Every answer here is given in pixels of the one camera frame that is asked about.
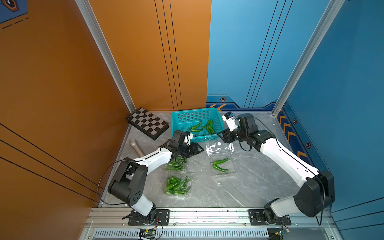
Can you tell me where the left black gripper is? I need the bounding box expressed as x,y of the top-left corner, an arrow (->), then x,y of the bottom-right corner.
177,142 -> 204,158

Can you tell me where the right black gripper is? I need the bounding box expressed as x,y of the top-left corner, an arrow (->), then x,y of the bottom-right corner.
216,124 -> 249,144

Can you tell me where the green pepper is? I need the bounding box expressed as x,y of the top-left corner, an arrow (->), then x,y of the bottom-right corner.
210,120 -> 216,135
204,120 -> 212,135
213,164 -> 230,172
214,158 -> 230,165
191,121 -> 202,130
190,128 -> 204,133

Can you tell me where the teal plastic basket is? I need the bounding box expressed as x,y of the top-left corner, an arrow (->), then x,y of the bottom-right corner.
171,108 -> 225,143

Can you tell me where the clear pepper container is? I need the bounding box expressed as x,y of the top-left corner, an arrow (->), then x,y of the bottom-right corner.
210,157 -> 236,177
161,173 -> 194,198
166,157 -> 188,172

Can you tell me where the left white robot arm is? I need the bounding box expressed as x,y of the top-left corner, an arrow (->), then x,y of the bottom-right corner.
108,131 -> 204,225

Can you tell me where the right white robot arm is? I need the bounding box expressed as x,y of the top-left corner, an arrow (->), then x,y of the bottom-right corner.
218,112 -> 336,225

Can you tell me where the clear pepper container front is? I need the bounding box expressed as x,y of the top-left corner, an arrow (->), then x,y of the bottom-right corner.
161,173 -> 194,198

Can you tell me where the black white checkerboard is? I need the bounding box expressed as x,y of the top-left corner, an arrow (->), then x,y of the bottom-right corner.
126,108 -> 170,140

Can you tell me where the left circuit board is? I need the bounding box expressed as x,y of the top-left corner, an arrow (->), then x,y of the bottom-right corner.
138,229 -> 157,240

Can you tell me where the circuit board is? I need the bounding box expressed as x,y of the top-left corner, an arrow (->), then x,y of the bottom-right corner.
138,229 -> 157,240
275,229 -> 291,236

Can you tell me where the right circuit board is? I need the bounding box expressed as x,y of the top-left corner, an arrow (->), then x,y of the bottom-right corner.
275,229 -> 291,236

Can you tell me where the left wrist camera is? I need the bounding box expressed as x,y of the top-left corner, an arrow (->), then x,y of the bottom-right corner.
184,131 -> 193,145

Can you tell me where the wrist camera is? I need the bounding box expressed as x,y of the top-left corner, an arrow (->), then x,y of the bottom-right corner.
222,112 -> 239,131
184,131 -> 193,145

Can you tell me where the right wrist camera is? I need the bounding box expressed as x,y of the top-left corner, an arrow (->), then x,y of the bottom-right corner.
222,112 -> 239,131

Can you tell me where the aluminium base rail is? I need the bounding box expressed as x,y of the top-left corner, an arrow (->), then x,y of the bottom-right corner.
80,208 -> 343,240

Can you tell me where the left aluminium frame post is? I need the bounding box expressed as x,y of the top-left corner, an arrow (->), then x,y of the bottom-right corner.
75,0 -> 136,113

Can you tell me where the aluminium frame post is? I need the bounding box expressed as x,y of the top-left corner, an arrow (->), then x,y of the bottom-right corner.
75,0 -> 136,113
272,0 -> 345,117

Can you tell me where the right aluminium frame post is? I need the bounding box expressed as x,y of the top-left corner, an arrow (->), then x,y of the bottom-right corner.
272,0 -> 345,117

